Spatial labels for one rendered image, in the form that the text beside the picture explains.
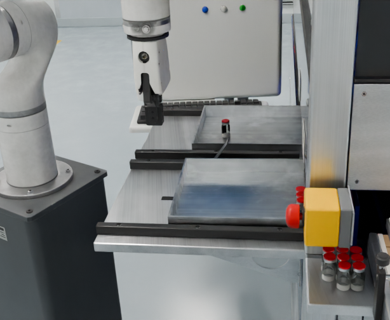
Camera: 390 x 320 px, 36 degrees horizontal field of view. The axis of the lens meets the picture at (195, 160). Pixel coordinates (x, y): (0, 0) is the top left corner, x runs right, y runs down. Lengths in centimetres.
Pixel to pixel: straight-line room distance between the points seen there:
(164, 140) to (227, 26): 57
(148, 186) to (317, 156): 47
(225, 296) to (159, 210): 120
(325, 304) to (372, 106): 32
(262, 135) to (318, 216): 65
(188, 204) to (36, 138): 38
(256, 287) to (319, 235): 150
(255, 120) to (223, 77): 41
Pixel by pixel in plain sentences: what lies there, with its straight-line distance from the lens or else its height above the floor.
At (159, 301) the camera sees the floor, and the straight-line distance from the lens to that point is 241.
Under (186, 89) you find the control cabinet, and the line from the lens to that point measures 205.
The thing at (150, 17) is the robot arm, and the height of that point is 129.
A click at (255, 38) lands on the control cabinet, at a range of 200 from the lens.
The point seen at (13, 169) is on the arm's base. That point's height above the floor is 92.
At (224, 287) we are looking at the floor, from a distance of 245.
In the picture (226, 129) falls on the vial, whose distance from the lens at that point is 155.
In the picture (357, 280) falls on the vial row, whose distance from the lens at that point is 102.
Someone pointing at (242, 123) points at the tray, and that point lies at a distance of 164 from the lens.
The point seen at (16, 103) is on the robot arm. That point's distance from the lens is 135.
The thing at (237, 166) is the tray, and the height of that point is 90.
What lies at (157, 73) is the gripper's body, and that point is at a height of 120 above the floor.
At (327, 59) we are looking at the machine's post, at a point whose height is 124.
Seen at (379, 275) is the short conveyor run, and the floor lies 97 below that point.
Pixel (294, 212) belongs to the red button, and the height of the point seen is 101.
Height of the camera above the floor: 151
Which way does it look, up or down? 26 degrees down
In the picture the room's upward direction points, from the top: 3 degrees counter-clockwise
